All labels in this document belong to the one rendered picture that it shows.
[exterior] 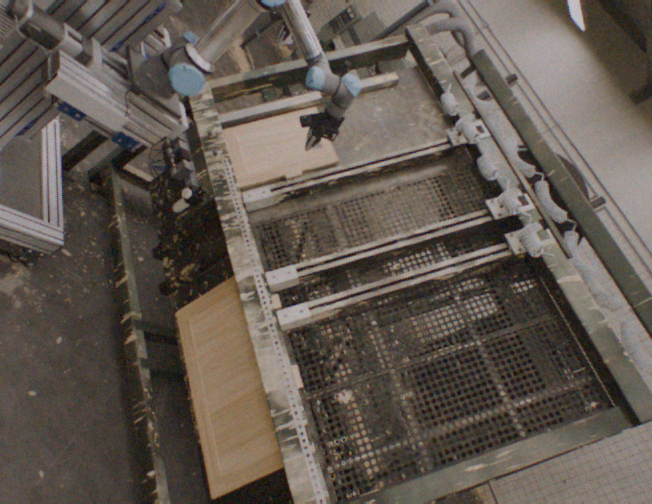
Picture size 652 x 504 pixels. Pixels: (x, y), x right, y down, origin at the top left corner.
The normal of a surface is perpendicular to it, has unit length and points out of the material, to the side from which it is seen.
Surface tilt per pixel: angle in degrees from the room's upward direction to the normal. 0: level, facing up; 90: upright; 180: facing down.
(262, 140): 60
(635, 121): 90
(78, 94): 90
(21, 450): 0
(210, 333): 90
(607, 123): 90
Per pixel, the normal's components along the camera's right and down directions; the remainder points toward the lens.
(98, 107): 0.29, 0.82
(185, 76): 0.07, 0.79
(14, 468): 0.81, -0.48
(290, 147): -0.02, -0.48
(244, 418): -0.50, -0.28
